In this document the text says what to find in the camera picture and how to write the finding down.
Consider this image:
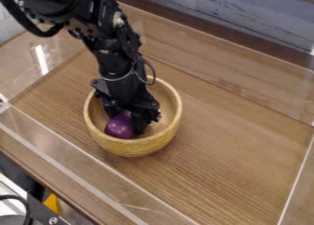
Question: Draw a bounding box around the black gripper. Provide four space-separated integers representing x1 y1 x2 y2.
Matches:
91 73 161 135

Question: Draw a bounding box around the purple toy eggplant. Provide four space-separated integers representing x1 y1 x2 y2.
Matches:
105 110 134 140

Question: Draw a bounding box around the brown wooden bowl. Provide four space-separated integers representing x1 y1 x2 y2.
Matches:
83 78 184 157

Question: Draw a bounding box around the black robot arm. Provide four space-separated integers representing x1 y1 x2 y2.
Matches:
0 0 159 134

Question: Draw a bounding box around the yellow black machine base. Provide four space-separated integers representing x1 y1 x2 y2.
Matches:
0 194 95 225

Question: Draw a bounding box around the clear acrylic tray wall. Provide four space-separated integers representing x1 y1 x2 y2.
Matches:
0 103 200 225

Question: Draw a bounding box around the black cable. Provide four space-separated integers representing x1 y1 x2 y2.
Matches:
0 194 35 225

